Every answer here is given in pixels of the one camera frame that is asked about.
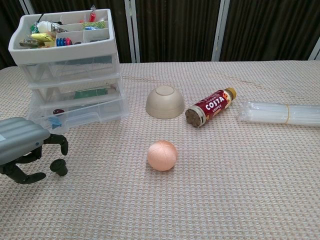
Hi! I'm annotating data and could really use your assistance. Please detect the green and blue snack packet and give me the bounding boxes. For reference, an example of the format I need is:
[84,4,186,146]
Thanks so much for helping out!
[81,21,106,31]

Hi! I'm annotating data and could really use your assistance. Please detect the green flat card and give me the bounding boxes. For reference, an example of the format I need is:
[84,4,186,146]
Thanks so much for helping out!
[73,87,109,99]

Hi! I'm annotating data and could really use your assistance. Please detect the Costa coffee bottle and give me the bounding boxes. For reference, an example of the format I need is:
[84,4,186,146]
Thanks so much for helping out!
[184,86,238,129]

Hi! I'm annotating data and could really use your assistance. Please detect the beige woven tablecloth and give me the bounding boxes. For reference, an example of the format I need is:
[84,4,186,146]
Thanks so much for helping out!
[0,59,320,240]

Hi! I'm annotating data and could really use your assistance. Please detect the tan rubber band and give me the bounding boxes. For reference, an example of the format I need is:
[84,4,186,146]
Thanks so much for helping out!
[284,104,292,125]

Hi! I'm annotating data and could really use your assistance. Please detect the gold green wrapped candy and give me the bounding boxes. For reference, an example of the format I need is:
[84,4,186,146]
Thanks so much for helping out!
[19,39,41,49]

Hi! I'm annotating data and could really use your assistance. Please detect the silver partition post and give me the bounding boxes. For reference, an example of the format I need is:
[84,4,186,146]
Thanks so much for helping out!
[307,41,320,61]
[211,0,230,62]
[19,0,35,16]
[124,0,141,64]

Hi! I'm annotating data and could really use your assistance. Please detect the white drawer organizer with trinkets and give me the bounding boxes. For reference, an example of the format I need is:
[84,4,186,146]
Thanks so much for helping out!
[8,8,130,126]

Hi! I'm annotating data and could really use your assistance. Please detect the yellow wrapped candy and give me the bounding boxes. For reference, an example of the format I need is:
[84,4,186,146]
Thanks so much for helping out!
[31,33,55,43]

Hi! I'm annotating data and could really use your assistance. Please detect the red candy in clear wrapper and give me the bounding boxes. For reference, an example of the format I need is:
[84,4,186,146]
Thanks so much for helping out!
[88,4,97,23]

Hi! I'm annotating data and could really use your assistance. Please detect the bundle of clear sticks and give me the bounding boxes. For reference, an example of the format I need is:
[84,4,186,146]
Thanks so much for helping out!
[236,100,320,128]

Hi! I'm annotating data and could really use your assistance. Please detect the blue paper piece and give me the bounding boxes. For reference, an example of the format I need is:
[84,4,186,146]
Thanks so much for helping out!
[41,114,63,129]

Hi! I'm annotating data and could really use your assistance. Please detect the beige bowl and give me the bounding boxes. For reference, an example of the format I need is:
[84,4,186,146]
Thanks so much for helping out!
[145,84,186,120]

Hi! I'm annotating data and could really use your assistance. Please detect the small black cap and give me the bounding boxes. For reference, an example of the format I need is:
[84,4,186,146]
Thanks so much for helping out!
[49,159,68,177]

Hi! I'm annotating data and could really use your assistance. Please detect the orange ball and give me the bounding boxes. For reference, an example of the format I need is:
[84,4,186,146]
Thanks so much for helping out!
[146,139,179,172]

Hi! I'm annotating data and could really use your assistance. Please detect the clear plastic drawer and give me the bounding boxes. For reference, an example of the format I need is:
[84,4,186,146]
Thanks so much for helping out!
[26,95,130,132]
[18,55,119,84]
[29,74,124,106]

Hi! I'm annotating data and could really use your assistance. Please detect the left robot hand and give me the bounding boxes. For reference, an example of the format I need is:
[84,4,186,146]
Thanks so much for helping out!
[0,116,70,185]

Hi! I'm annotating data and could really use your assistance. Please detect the white plastic bottle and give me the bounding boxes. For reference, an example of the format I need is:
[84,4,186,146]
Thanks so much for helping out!
[37,21,55,32]

